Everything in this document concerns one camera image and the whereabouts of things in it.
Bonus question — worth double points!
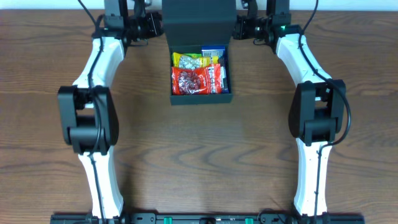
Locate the dark green box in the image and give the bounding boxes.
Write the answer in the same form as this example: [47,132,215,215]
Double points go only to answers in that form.
[162,0,236,105]

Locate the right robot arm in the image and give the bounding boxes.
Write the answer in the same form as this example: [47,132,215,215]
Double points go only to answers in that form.
[233,0,363,223]

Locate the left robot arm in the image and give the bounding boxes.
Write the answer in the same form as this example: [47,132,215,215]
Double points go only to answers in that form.
[50,0,163,223]

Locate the yellow Hacks candy bag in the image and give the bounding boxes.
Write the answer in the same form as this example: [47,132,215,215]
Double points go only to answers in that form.
[172,52,219,70]

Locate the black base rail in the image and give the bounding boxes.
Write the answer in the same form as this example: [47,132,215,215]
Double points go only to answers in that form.
[50,208,365,224]

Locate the red Hacks candy bag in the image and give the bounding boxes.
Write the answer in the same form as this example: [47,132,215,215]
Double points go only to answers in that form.
[172,64,223,95]

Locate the blue Eclipse mint box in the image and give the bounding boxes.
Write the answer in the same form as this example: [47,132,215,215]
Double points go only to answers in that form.
[201,45,226,57]

